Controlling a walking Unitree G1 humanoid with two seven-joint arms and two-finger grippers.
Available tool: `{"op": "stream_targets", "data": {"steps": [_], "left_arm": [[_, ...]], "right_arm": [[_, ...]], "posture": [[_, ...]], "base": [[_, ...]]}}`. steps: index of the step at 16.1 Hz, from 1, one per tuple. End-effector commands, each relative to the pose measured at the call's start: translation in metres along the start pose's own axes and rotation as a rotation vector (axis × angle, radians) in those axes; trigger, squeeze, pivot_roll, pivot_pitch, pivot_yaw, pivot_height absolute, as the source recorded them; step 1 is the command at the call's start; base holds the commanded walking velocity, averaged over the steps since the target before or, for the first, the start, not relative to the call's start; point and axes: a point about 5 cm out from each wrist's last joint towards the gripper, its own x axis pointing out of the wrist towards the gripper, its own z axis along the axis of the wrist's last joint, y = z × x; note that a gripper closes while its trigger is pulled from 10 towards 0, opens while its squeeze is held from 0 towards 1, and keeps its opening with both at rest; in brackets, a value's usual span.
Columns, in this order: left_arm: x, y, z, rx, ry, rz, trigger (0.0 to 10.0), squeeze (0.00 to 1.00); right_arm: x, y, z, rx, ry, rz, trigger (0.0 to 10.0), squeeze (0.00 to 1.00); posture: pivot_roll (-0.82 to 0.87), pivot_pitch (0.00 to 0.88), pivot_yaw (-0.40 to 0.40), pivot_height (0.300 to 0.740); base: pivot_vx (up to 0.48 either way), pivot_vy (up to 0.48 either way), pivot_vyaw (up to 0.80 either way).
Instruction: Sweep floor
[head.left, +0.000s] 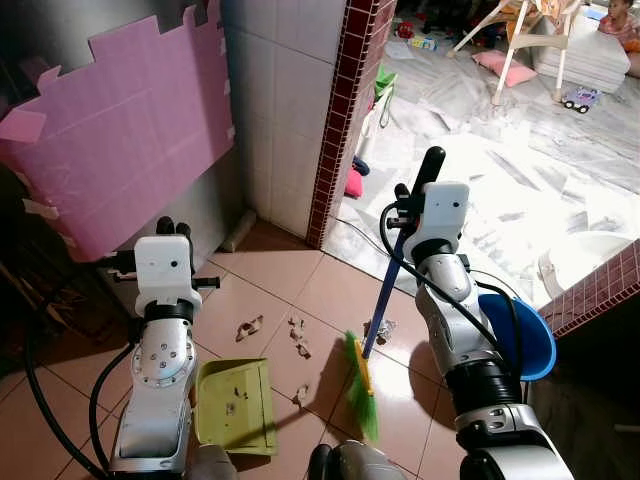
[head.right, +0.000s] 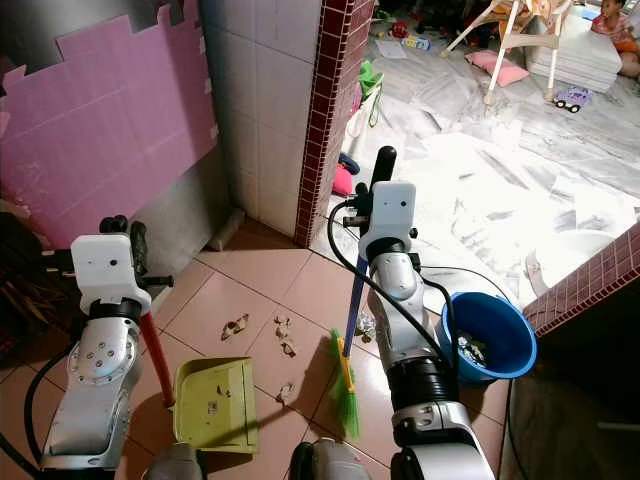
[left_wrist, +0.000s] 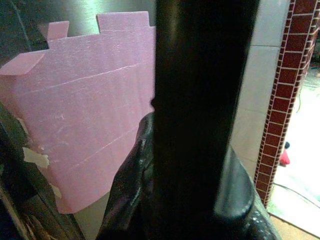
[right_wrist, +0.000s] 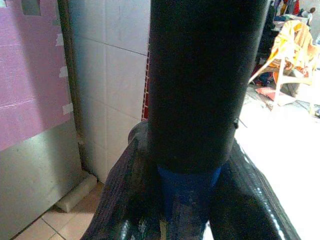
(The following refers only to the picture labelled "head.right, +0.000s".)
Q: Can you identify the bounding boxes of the colourful toy box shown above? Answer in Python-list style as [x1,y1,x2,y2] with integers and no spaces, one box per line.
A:
[400,32,432,53]

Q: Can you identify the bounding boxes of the blue plastic bucket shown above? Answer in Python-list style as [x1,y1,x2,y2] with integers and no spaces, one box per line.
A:
[437,291,540,382]

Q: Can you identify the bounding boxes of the grey pipe piece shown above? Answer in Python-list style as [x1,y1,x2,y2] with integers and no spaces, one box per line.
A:
[204,207,247,252]

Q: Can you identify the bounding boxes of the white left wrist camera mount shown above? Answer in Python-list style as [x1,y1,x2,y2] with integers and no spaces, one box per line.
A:
[70,233,144,310]

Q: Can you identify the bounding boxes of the white plastic basin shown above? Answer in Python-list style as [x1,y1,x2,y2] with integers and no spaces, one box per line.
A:
[524,229,617,297]

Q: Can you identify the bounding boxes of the pink foam puzzle mat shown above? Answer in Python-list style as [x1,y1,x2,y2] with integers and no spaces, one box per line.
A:
[0,10,220,252]

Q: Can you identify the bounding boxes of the grey robot leg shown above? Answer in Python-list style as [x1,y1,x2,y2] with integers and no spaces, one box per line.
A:
[144,442,207,480]
[289,439,367,480]

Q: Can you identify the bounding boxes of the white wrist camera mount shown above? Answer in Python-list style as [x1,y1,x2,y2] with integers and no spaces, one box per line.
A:
[70,233,144,310]
[357,181,419,264]

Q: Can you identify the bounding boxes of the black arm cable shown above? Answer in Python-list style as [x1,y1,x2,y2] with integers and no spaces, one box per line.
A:
[325,200,461,376]
[0,343,83,479]

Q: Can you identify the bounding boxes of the grey right robot leg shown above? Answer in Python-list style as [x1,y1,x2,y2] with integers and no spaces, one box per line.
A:
[289,439,367,480]

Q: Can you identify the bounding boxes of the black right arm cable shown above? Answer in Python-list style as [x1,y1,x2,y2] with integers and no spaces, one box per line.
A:
[325,200,461,376]

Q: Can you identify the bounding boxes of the pink pillow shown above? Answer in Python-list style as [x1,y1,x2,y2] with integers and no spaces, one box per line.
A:
[464,49,532,89]

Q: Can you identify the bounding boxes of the purple white toy car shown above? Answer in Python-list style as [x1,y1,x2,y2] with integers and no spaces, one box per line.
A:
[552,84,594,114]

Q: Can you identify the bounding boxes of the green dustpan with red handle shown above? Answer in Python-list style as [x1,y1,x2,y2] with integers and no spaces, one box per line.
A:
[128,221,259,454]

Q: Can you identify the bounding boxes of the white folded mattress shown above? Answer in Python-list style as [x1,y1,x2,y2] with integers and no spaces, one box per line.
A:
[529,36,624,97]

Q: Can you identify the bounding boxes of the pink plastic item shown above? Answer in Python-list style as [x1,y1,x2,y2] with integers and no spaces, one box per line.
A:
[331,161,357,199]

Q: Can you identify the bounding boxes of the grey left robot leg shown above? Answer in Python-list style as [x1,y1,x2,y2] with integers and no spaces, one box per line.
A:
[144,442,207,480]

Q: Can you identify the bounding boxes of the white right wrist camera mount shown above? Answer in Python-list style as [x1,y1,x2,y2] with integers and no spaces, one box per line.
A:
[357,181,419,264]

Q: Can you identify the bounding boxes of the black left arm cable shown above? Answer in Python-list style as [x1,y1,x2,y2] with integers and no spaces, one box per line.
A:
[0,343,83,479]

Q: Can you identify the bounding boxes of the green broom with blue handle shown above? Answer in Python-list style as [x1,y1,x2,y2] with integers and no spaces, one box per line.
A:
[327,145,399,443]

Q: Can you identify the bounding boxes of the white plastic chair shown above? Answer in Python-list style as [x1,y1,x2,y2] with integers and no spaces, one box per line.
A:
[439,0,587,107]

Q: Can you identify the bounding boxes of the trash in bucket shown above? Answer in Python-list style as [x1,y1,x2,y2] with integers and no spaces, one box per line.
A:
[454,334,488,363]

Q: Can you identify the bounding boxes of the green plastic bag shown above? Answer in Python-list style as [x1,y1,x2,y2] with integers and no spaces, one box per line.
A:
[357,59,384,128]

